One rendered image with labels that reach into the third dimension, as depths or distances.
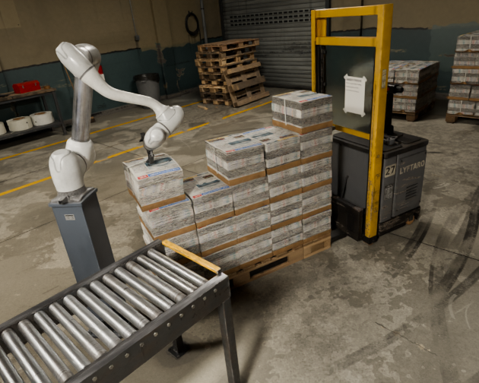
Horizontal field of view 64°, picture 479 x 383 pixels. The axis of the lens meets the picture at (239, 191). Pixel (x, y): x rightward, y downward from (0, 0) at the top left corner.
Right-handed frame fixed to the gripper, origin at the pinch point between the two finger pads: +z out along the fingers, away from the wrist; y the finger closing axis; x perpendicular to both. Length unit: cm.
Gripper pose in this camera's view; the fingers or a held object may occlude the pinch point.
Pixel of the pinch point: (144, 150)
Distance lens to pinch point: 251.8
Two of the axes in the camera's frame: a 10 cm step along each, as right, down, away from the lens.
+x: 8.7, -2.7, 4.0
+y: 3.0, 9.6, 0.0
